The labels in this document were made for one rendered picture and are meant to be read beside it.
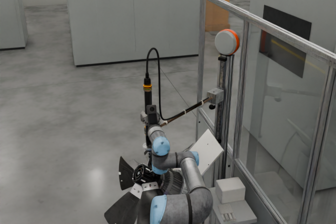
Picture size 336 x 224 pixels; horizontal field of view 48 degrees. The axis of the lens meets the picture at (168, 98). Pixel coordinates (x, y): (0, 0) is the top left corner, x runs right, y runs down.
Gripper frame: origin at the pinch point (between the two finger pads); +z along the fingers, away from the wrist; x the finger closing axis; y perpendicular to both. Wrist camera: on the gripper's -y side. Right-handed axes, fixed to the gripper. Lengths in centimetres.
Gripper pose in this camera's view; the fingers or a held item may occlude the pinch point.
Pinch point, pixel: (147, 110)
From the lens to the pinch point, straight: 198.3
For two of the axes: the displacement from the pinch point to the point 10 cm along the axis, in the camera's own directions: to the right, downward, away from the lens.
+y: 0.0, 9.1, 4.2
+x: 9.7, -1.0, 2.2
